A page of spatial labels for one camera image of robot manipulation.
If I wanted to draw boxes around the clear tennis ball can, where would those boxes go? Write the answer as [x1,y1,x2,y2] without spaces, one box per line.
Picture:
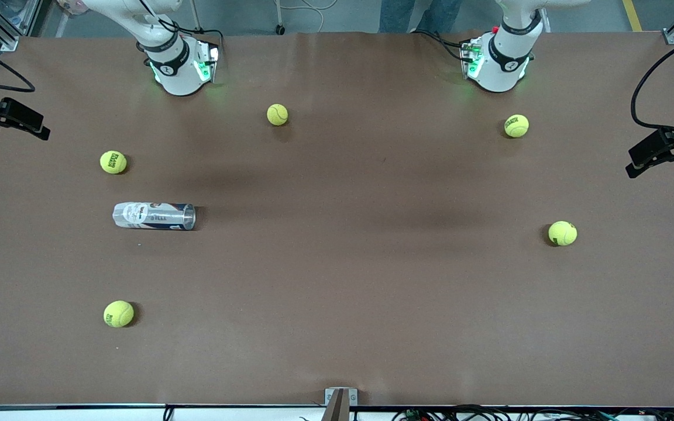
[112,202,196,231]

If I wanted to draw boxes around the person's blue jeans legs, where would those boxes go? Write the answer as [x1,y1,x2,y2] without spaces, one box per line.
[379,0,463,34]

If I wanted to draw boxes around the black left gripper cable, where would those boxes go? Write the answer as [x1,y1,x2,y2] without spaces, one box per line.
[631,27,674,134]

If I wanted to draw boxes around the black right base cable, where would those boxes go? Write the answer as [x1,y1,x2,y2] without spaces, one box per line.
[138,0,225,49]

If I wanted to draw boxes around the black base cable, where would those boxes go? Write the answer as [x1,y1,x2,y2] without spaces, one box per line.
[138,0,225,49]
[410,29,467,64]

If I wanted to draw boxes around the black left base cable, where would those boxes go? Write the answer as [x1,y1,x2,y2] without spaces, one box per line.
[410,29,467,64]

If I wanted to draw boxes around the tangled black cable bundle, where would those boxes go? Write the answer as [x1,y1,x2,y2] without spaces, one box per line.
[393,405,674,421]

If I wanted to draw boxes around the grey metal camera bracket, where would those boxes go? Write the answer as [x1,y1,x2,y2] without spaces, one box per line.
[325,388,358,421]

